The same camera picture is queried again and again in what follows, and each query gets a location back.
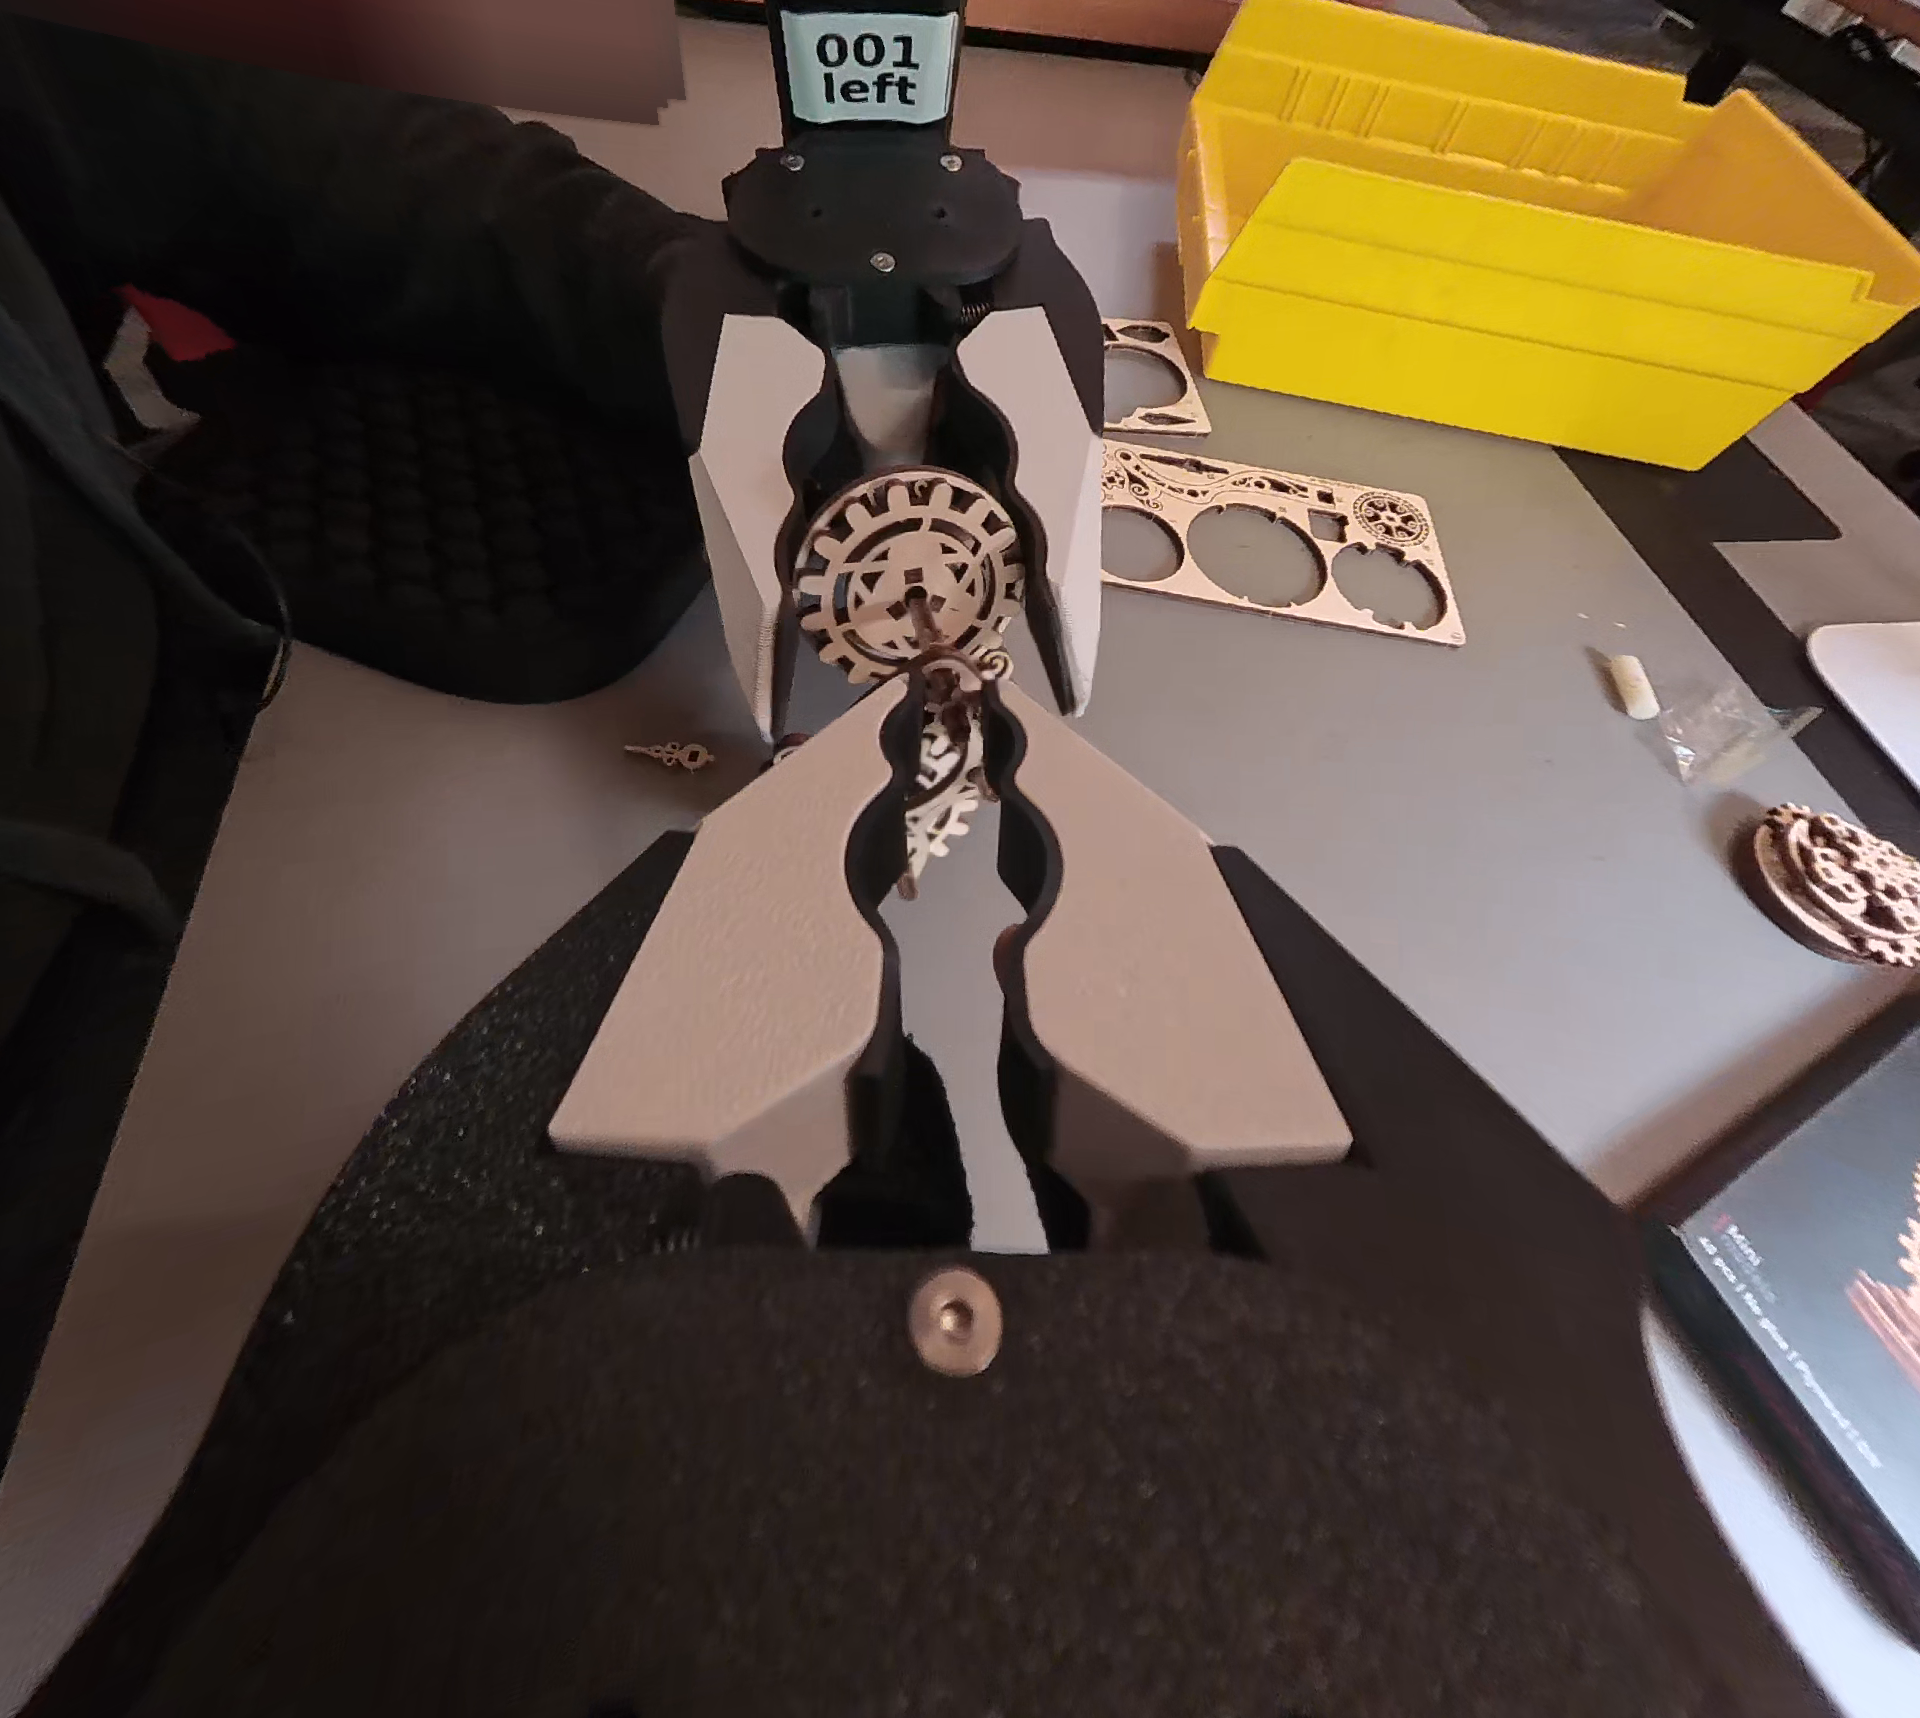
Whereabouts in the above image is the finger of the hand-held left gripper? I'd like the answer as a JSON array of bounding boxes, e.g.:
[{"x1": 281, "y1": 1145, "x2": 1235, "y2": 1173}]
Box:
[
  {"x1": 938, "y1": 305, "x2": 1111, "y2": 723},
  {"x1": 687, "y1": 312, "x2": 842, "y2": 748}
]

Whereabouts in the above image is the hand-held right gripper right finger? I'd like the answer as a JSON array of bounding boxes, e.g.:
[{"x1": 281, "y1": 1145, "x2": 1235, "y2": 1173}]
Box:
[{"x1": 982, "y1": 680, "x2": 1358, "y2": 1247}]

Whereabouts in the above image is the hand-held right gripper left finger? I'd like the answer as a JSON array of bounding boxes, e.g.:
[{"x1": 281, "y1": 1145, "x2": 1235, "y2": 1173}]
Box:
[{"x1": 547, "y1": 680, "x2": 921, "y2": 1244}]

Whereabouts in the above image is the wooden gear clock assembly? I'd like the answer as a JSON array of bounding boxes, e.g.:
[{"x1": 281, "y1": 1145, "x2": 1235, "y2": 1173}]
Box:
[{"x1": 791, "y1": 472, "x2": 1028, "y2": 907}]

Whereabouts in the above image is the person's left forearm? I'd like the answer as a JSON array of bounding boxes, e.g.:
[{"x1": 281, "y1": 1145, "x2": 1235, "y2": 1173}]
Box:
[{"x1": 0, "y1": 13, "x2": 737, "y2": 398}]

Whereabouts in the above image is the grey desk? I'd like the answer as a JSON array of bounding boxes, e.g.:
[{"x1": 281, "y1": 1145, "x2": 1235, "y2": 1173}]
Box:
[{"x1": 0, "y1": 8, "x2": 1920, "y2": 1718}]

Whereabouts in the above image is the small punched wooden part sheet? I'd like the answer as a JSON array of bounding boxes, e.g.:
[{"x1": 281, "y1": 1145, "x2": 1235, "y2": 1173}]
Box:
[{"x1": 1101, "y1": 317, "x2": 1213, "y2": 438}]

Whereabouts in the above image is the black bumpy armrest pad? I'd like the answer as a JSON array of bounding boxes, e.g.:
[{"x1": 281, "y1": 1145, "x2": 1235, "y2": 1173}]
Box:
[{"x1": 133, "y1": 353, "x2": 715, "y2": 705}]

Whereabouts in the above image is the large punched wooden part sheet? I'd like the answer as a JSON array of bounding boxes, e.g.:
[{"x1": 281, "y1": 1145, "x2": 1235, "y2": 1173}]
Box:
[{"x1": 1100, "y1": 441, "x2": 1467, "y2": 649}]

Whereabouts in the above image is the yellow plastic bin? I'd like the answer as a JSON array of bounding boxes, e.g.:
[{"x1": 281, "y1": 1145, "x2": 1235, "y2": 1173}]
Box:
[{"x1": 1176, "y1": 0, "x2": 1920, "y2": 472}]

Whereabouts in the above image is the small clear plastic bag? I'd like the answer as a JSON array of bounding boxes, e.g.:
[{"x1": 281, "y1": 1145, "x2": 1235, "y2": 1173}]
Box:
[{"x1": 1649, "y1": 682, "x2": 1824, "y2": 788}]

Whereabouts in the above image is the dark round wooden gear block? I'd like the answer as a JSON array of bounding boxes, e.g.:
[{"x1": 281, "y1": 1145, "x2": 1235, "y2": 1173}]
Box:
[{"x1": 1747, "y1": 801, "x2": 1920, "y2": 971}]

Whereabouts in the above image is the black puzzle box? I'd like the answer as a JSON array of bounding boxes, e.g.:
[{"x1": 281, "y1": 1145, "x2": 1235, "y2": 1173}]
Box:
[{"x1": 1640, "y1": 1021, "x2": 1920, "y2": 1650}]

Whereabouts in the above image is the white plate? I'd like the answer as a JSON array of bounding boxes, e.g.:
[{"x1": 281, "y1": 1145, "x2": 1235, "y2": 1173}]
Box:
[{"x1": 1807, "y1": 620, "x2": 1920, "y2": 791}]

